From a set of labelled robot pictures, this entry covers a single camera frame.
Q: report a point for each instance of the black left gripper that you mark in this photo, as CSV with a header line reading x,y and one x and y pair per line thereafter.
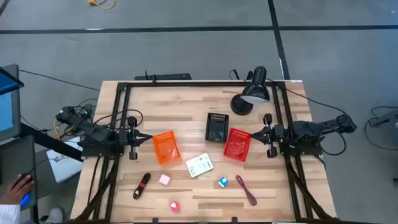
x,y
133,140

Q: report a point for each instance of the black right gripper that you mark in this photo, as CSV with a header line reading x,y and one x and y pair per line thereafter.
x,y
272,137

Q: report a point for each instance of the black and red marker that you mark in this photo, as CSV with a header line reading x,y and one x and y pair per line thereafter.
x,y
142,186

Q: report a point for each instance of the purple pen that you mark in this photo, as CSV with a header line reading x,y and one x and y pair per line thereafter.
x,y
245,189

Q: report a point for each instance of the blue charger cube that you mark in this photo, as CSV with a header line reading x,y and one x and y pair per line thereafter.
x,y
223,182

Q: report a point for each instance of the white card with green print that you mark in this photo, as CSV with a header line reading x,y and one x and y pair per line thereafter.
x,y
199,165

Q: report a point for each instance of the red pink charger cube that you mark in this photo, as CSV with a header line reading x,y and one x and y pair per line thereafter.
x,y
174,206

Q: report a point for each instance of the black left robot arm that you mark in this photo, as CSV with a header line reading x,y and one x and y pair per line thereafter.
x,y
99,135

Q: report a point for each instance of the person's forearm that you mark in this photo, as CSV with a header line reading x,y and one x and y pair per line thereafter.
x,y
7,214

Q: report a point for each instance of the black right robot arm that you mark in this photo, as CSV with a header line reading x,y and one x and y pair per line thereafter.
x,y
311,129

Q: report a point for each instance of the orange plastic basket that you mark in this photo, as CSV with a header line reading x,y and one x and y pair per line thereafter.
x,y
166,147

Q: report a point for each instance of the red plastic basket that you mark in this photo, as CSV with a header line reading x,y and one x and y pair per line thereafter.
x,y
237,144

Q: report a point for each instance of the black desk lamp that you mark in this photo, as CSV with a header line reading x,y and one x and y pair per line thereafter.
x,y
253,91

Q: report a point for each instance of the black plastic basket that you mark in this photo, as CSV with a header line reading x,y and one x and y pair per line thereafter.
x,y
216,129

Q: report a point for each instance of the black power strip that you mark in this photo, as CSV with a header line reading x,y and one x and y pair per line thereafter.
x,y
168,76

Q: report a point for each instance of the white paper sheet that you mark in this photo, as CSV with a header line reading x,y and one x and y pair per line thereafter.
x,y
63,168

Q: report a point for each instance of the black metal beam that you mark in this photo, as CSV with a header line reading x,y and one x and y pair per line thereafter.
x,y
46,140

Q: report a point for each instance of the person's shoe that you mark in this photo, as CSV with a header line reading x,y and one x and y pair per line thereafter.
x,y
55,215

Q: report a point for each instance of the grey floor device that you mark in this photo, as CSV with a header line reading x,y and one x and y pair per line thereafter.
x,y
387,119

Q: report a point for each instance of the dark grey side desk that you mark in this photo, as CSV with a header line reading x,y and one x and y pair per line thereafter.
x,y
15,155

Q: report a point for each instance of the grey computer monitor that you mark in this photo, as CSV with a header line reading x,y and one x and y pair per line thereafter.
x,y
9,124

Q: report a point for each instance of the person's hand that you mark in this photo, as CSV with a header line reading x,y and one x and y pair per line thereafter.
x,y
17,189

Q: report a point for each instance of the dark tilted screen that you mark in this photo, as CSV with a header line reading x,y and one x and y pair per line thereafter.
x,y
9,81

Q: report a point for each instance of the black aluminium frame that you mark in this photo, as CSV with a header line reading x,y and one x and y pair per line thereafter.
x,y
202,84

